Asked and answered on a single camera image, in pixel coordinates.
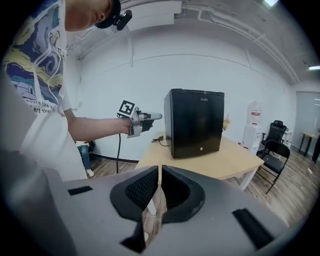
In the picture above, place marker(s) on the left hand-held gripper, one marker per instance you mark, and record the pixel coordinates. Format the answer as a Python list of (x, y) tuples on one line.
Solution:
[(135, 125)]

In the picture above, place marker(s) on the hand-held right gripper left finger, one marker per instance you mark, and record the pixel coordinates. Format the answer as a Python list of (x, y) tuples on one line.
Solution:
[(140, 192)]

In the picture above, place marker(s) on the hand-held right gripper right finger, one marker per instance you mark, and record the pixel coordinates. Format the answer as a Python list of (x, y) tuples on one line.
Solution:
[(183, 197)]

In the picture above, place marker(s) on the black mini fridge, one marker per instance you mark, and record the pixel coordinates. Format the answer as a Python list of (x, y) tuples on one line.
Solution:
[(197, 122)]

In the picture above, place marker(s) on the person's left forearm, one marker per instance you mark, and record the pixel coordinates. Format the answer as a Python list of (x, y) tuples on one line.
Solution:
[(97, 128)]

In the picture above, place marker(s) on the glass door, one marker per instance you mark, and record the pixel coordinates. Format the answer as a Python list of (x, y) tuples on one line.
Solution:
[(308, 117)]

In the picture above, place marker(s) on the wooden table with white legs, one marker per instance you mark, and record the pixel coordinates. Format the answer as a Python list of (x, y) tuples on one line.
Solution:
[(225, 160)]

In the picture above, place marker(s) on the flower bouquet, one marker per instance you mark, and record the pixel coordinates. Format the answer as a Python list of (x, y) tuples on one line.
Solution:
[(226, 123)]

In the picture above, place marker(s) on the white water dispenser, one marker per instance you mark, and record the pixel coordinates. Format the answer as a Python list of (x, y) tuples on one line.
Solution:
[(253, 138)]

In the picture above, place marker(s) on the clear water bottle red label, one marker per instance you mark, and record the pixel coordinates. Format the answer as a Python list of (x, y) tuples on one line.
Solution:
[(255, 112)]

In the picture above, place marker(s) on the black folding chair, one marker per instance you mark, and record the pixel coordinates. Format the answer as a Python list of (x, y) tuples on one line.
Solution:
[(277, 155)]

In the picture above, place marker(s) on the black office chair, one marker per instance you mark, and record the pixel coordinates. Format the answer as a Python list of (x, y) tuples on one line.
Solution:
[(275, 132)]

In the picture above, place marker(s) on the person's printed white t-shirt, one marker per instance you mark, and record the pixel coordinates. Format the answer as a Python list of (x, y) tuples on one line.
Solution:
[(42, 82)]

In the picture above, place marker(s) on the person's head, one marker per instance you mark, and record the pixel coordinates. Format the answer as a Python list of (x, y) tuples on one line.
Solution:
[(85, 13)]

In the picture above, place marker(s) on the small wooden desk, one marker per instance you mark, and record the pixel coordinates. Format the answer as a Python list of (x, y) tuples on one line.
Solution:
[(308, 136)]

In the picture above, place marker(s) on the ceiling light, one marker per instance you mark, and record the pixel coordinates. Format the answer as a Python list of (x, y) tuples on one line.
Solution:
[(272, 2), (314, 67)]

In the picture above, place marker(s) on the black head camera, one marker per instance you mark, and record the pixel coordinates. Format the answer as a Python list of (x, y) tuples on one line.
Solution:
[(124, 19)]

